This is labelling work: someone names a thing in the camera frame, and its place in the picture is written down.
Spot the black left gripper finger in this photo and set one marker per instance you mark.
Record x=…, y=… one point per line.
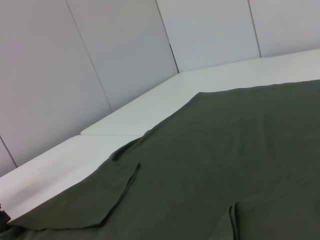
x=3, y=216

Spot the dark green t-shirt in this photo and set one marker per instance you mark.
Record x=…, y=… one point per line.
x=212, y=162

